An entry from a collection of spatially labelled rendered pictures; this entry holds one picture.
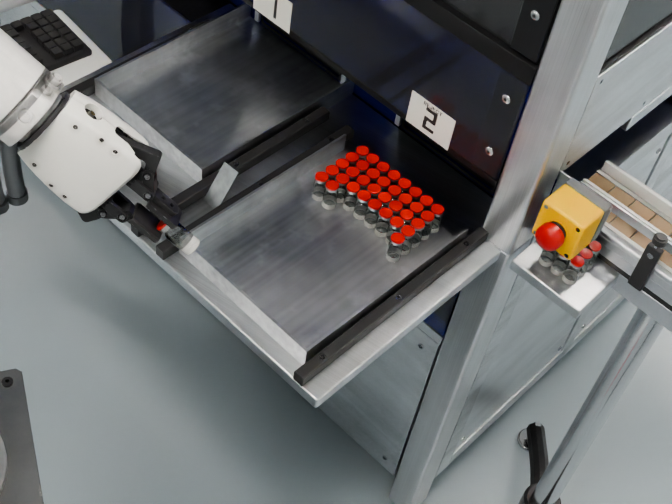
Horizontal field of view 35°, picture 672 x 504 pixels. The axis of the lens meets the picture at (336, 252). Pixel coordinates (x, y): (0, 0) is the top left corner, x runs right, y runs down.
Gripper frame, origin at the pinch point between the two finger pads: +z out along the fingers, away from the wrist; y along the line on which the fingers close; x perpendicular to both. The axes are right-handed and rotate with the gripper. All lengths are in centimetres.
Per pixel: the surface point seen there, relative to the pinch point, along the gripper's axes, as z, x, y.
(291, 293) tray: 29.8, -25.5, 12.2
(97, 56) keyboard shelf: -5, -78, 35
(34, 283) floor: 27, -104, 107
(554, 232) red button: 48, -30, -21
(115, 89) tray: -2, -61, 27
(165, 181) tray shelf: 10.4, -42.9, 22.9
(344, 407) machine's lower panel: 80, -68, 52
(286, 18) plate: 9, -66, -1
